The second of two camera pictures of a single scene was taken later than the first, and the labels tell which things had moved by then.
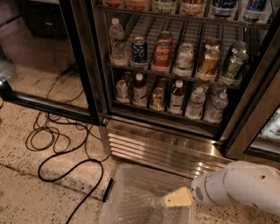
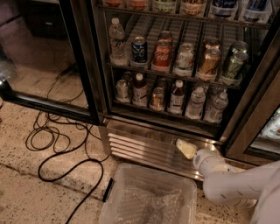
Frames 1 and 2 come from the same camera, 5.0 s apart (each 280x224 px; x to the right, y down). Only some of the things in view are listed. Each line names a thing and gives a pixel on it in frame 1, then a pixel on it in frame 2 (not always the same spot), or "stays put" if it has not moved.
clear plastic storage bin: [134, 194] stays put
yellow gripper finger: [181, 197] to [188, 149]
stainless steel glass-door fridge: [189, 85] stays put
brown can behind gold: [212, 42] stays put
